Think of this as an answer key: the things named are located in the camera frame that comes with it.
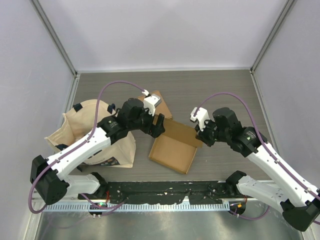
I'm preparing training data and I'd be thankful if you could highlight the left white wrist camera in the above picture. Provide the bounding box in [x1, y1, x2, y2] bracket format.
[142, 89, 162, 116]

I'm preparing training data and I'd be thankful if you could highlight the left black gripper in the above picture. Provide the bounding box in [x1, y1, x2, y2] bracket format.
[128, 104, 165, 138]

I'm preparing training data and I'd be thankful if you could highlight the aluminium front rail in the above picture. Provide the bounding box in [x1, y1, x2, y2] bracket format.
[31, 178, 305, 202]

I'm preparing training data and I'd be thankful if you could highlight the white slotted cable duct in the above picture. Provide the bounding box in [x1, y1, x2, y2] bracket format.
[43, 200, 230, 213]

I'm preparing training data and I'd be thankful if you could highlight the beige canvas tote bag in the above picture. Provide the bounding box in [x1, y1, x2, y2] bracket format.
[45, 99, 136, 168]

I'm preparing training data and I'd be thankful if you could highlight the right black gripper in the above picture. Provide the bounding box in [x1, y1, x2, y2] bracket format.
[195, 117, 230, 147]

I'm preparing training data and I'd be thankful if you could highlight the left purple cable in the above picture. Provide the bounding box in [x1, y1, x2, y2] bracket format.
[28, 80, 148, 217]

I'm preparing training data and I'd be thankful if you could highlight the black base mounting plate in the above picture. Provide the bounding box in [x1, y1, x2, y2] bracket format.
[88, 180, 244, 205]

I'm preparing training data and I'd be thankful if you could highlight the brown cardboard box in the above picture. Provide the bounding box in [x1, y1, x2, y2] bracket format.
[149, 118, 203, 174]
[138, 90, 173, 119]

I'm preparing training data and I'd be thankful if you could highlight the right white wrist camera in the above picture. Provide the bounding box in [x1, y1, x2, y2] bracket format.
[189, 107, 210, 132]

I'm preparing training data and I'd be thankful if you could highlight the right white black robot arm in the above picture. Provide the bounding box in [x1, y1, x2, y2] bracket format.
[190, 107, 320, 232]

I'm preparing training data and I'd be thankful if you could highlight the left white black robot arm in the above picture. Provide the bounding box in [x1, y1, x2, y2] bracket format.
[30, 94, 165, 206]

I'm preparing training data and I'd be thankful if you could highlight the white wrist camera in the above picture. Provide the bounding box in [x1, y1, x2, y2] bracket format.
[142, 89, 162, 116]
[189, 107, 210, 132]

